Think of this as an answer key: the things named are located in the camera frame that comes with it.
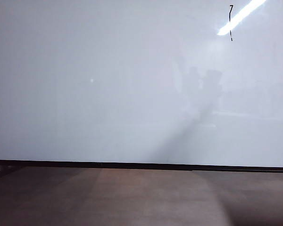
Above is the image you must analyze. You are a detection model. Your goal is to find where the white board with black frame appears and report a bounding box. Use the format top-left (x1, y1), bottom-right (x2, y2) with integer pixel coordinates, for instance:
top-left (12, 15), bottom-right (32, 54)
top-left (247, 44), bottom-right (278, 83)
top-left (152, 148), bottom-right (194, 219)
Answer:
top-left (0, 0), bottom-right (283, 174)

